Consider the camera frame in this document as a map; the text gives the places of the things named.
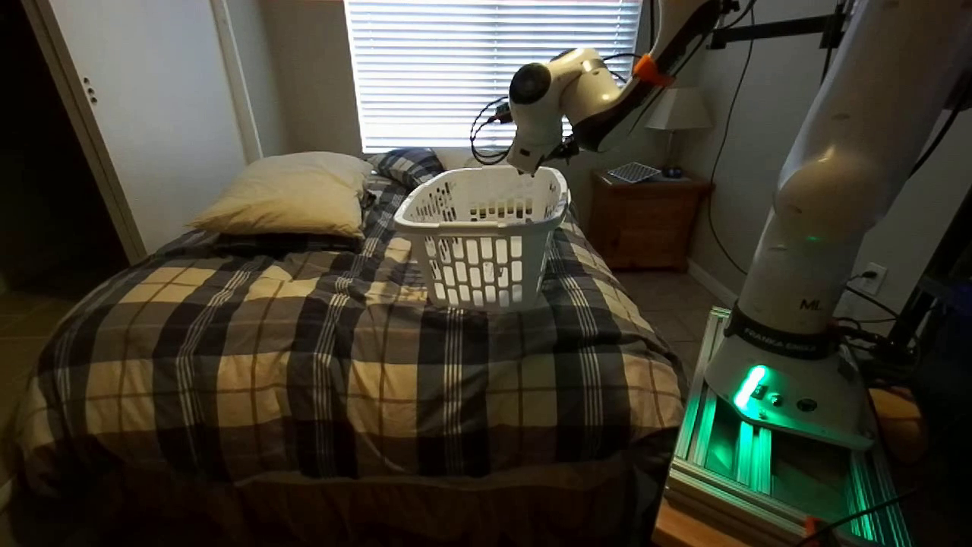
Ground table lamp with white shade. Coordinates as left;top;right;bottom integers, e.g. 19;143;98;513
643;84;718;182

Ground brown bed skirt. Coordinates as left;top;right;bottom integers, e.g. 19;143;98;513
10;444;678;547

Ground thin black cable loop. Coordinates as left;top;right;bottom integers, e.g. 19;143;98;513
463;95;515;166

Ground plaid pillow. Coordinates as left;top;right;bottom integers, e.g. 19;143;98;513
368;146;449;198

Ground black hanging wall cable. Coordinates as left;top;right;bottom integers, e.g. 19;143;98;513
701;39;763;279

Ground wooden nightstand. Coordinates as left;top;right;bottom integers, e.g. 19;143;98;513
587;170;718;274

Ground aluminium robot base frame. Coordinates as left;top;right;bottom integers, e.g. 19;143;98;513
662;301;913;547

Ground black stand frame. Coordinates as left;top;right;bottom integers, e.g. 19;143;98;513
886;193;972;382

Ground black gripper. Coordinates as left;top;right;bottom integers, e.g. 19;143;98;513
514;146;558;180

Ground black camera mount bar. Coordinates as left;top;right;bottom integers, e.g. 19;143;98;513
707;0;859;55

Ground plaid bed comforter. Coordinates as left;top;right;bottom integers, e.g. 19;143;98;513
10;150;689;487

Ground white closet door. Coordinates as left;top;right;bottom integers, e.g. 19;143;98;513
22;0;267;266

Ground tan pillow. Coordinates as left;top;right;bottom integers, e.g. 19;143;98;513
434;146;509;173

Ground cream pillow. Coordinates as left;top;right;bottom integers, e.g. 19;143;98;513
190;150;376;242

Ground book on nightstand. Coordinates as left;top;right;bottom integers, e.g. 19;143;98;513
603;159;664;190

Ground white wall outlet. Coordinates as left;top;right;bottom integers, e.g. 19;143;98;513
859;260;894;299

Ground white window blinds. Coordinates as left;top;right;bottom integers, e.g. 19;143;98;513
342;0;648;155

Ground white plastic laundry basket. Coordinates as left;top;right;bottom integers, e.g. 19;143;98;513
393;160;573;313

